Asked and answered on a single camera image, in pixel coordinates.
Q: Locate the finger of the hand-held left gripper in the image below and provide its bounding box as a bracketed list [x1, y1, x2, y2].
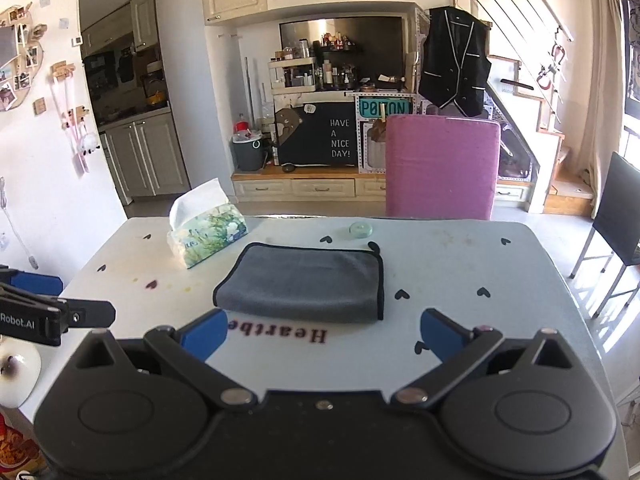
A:
[0, 283, 117, 331]
[0, 266, 64, 297]

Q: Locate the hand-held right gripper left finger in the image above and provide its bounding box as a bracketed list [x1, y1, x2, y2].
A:
[75, 308, 258, 410]

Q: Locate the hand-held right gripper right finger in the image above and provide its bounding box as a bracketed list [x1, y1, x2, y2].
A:
[391, 308, 578, 408]

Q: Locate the grey towel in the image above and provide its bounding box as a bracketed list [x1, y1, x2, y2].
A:
[212, 241, 386, 322]

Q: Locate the white round object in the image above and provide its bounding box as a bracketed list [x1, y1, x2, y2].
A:
[0, 340, 42, 408]

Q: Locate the white heart-print tablecloth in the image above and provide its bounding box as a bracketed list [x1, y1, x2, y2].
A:
[17, 216, 628, 471]

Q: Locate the floral tissue box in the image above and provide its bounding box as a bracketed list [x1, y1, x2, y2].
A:
[166, 177, 249, 270]

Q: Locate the red snack packet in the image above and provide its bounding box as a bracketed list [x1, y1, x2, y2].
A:
[0, 400, 48, 480]

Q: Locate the cream kitchen base cabinet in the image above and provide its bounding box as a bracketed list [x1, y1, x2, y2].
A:
[100, 112, 191, 203]

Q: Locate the pink upholstered chair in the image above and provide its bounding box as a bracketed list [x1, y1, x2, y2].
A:
[385, 114, 502, 221]

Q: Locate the cream drawer unit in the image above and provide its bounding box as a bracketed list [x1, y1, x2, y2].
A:
[231, 165, 531, 206]

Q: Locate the grey bin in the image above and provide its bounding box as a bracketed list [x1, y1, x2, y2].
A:
[231, 135, 268, 171]

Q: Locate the wooden staircase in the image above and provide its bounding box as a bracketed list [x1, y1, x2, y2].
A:
[487, 55, 596, 216]

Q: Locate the black dining chair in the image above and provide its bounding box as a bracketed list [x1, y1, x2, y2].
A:
[570, 151, 640, 318]

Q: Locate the black printed cabinet panel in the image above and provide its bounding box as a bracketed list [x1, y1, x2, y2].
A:
[277, 101, 360, 167]

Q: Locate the teal sign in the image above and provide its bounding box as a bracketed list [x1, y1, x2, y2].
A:
[356, 97, 412, 120]

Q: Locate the black vest with white trim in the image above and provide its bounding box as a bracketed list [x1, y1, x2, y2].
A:
[417, 6, 493, 117]

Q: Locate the white cosmetics shelf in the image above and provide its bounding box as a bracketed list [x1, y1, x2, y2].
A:
[268, 57, 321, 92]

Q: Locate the beige curtain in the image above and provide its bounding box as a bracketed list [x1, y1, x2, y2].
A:
[585, 0, 626, 161]

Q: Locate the white wall cable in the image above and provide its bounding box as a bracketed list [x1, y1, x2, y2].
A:
[0, 177, 38, 268]

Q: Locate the pink hanging wall ornament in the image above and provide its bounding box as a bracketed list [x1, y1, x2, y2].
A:
[50, 60, 101, 178]

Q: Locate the wall photo collage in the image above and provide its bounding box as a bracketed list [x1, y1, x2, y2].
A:
[0, 5, 46, 111]

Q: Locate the cream kitchen wall cabinet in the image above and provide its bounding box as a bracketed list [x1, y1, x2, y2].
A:
[131, 0, 161, 53]

